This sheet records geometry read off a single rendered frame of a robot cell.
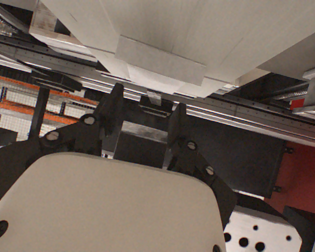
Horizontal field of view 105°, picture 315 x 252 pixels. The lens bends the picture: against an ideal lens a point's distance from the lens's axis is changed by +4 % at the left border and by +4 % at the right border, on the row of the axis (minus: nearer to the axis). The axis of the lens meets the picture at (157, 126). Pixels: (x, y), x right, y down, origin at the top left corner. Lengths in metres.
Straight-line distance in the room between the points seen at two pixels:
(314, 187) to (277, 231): 0.72
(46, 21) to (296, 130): 0.80
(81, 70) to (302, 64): 0.65
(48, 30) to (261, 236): 0.51
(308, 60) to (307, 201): 0.79
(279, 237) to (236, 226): 0.07
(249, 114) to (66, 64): 0.74
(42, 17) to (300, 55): 0.48
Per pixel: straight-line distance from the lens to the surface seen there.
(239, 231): 0.30
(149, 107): 0.43
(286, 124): 0.68
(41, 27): 0.35
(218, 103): 0.53
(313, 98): 0.41
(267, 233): 0.32
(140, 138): 0.24
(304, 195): 1.06
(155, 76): 0.19
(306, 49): 0.36
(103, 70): 0.27
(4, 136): 0.43
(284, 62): 0.39
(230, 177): 0.93
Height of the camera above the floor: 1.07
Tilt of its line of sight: 1 degrees up
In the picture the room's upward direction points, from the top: 165 degrees counter-clockwise
